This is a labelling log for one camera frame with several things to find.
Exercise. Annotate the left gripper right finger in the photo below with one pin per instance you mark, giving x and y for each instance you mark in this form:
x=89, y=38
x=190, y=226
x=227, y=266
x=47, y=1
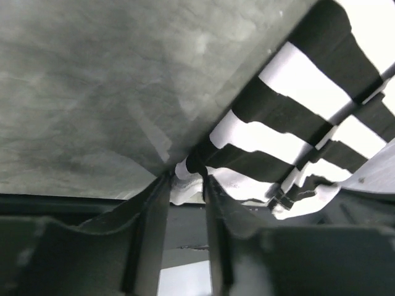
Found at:
x=236, y=262

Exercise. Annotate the wide black white striped tank top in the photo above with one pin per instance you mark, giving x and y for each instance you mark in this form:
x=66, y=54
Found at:
x=317, y=112

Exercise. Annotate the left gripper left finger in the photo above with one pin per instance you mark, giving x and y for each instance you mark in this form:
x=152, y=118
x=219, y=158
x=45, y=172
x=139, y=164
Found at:
x=146, y=215

